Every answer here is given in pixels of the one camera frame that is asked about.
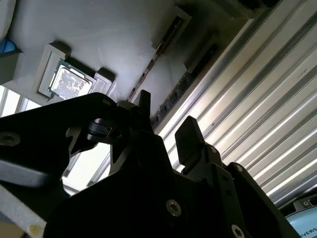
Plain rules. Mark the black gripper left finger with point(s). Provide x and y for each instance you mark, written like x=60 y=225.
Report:
x=49 y=129

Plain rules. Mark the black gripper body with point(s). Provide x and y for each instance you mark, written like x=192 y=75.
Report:
x=111 y=210

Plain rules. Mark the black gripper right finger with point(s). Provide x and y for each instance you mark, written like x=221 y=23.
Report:
x=190 y=138

